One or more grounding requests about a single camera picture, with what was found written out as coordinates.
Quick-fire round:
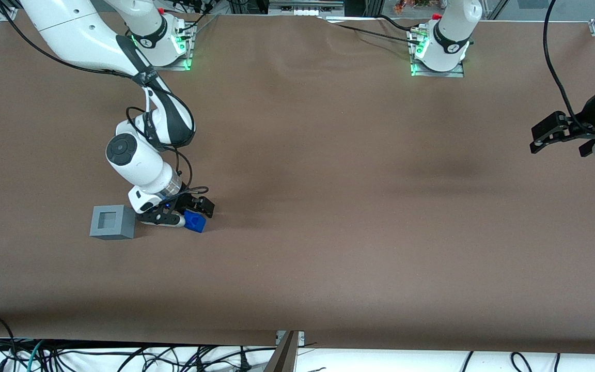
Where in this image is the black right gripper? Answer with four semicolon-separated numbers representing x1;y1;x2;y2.
170;192;216;220

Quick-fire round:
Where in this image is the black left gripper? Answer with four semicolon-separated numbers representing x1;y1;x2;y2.
529;94;595;158

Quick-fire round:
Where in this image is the blue plastic insert part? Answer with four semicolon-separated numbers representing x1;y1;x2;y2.
183;209;207;234

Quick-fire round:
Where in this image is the gray square base block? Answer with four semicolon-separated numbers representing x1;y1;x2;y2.
89;205;136;240

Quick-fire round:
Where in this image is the black hanging cable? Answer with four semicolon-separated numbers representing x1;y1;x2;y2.
543;0;590;132

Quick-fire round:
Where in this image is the aluminium frame profile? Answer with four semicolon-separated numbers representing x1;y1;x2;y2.
263;331;301;372

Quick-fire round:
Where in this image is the teal cable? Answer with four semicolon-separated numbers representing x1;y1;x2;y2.
25;339;48;372

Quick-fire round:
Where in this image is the black cable to arm base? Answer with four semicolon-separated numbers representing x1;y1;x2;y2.
318;14;425;46

